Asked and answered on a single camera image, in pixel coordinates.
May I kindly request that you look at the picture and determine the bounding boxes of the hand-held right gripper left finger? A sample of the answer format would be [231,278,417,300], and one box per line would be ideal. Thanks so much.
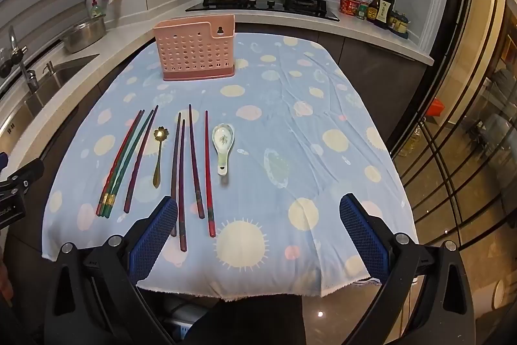
[44,195,178,345]

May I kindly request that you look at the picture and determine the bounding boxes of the brown sauce bottle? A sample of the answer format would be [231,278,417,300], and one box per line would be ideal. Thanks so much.
[367,0,384,23]

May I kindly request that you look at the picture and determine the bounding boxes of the stainless steel pot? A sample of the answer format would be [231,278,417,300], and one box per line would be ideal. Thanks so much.
[60,16,107,54]

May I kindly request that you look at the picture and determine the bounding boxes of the white ceramic soup spoon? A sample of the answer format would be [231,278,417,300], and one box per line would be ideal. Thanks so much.
[212,124,236,176]

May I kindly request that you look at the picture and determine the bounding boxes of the dark soy sauce bottle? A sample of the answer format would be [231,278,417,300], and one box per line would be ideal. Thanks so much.
[375,0,396,27]

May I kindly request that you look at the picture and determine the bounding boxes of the small dark seasoning jars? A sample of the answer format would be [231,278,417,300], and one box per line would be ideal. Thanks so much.
[388,9,411,39]

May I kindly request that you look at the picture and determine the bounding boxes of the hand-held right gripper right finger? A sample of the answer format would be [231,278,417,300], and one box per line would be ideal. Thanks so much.
[339,193,475,345]

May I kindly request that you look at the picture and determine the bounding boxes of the black gas stove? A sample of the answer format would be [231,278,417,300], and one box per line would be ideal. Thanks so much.
[185,0,341,22]

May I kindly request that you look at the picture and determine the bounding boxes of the purple-red chopstick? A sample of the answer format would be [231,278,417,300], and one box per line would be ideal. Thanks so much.
[123,105,159,213]

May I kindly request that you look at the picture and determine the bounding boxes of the dark maroon chopstick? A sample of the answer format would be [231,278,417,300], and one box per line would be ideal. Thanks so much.
[188,104,206,220]

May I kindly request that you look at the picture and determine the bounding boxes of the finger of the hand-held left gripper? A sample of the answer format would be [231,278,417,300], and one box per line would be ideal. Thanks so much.
[6,158,45,192]

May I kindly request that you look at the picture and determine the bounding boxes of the gold flower-shaped spoon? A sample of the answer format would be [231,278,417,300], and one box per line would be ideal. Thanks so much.
[152,128,169,189]

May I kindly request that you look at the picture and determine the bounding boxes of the glass sliding door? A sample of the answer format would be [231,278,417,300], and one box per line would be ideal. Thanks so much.
[388,0,517,289]

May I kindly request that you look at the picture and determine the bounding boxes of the dark red chopstick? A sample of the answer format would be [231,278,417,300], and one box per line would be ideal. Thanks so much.
[179,119,188,253]

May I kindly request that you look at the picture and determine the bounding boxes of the brown chopstick with gold band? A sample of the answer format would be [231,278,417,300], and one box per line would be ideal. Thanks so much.
[170,112,182,237]

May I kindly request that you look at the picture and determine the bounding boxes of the pink perforated utensil holder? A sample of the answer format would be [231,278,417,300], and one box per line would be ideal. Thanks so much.
[153,14,236,82]

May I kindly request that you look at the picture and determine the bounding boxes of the stainless steel sink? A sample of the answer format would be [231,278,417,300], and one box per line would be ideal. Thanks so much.
[0,54,100,144]

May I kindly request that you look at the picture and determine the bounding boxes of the bright red chopstick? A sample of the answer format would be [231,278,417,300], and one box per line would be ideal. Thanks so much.
[204,110,216,238]

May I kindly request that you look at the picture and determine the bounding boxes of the green chopstick with gold band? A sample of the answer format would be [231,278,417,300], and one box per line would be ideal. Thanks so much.
[107,107,156,217]
[102,110,146,218]

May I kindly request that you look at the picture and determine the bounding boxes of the chrome kitchen faucet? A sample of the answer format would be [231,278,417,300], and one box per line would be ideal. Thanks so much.
[0,26,40,94]

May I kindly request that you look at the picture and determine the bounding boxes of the red seasoning can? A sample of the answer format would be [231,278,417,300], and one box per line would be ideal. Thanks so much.
[339,0,361,17]

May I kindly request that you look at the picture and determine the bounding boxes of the blue spotted tablecloth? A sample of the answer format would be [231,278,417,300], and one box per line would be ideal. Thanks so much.
[41,32,418,302]

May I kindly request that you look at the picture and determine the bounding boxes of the chrome soap dispenser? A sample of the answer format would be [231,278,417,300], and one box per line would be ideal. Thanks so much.
[44,61,62,89]

